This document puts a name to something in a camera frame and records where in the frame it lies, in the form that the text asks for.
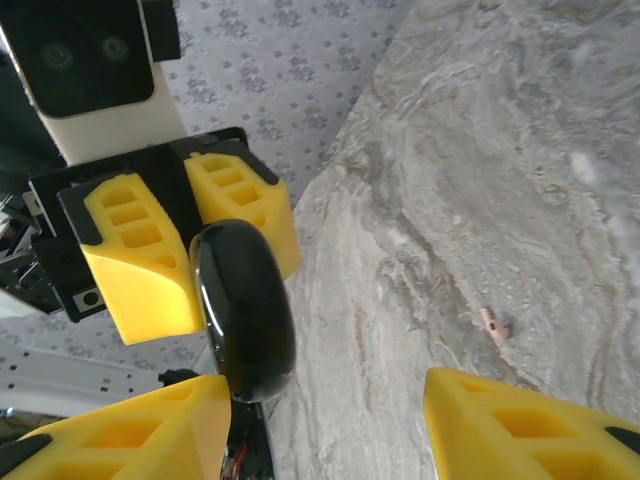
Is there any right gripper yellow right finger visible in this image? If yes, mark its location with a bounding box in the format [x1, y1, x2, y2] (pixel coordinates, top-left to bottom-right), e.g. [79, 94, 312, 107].
[423, 367, 640, 480]

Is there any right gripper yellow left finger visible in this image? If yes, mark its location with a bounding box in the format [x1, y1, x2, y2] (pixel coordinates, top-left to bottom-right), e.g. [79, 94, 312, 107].
[0, 374, 234, 480]

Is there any black earbud charging case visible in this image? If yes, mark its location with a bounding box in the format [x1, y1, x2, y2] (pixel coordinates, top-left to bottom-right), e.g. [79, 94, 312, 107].
[188, 218, 299, 405]

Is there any pink wireless earbud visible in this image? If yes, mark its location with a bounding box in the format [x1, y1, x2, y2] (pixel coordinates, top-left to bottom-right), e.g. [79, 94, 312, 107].
[478, 305, 512, 342]

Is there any long aluminium frame rail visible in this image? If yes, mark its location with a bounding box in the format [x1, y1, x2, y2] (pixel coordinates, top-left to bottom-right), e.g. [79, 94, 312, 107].
[0, 344, 211, 416]

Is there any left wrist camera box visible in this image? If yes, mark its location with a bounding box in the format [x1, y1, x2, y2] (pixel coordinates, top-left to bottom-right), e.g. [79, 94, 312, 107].
[0, 0, 189, 169]

